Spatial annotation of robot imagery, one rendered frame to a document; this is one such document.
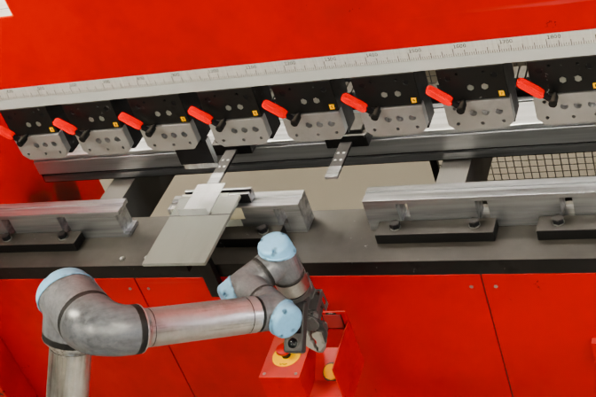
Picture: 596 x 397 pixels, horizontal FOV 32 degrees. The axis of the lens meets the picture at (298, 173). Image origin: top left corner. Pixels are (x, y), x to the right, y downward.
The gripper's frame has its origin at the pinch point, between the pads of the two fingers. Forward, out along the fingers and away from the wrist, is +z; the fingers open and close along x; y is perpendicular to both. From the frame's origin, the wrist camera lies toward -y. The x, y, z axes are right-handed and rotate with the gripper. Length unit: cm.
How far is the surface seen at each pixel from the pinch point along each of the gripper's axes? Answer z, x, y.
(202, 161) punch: -26, 34, 41
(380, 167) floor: 96, 44, 173
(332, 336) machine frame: 22.2, 8.6, 22.4
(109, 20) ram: -71, 41, 42
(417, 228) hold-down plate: -6.6, -20.3, 32.6
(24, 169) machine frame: -3, 120, 73
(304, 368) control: 4.1, 4.5, -1.9
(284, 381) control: 4.1, 8.7, -5.8
